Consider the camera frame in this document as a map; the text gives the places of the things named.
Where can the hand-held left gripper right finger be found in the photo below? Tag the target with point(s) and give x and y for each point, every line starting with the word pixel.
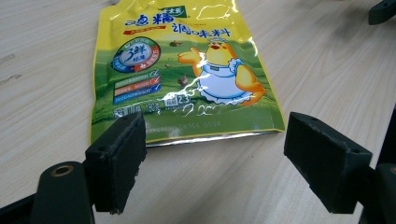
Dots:
pixel 323 161

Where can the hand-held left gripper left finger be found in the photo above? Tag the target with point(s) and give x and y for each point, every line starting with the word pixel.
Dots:
pixel 115 161

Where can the yellow green seasoning pouch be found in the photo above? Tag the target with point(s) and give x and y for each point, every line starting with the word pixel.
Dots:
pixel 174 77

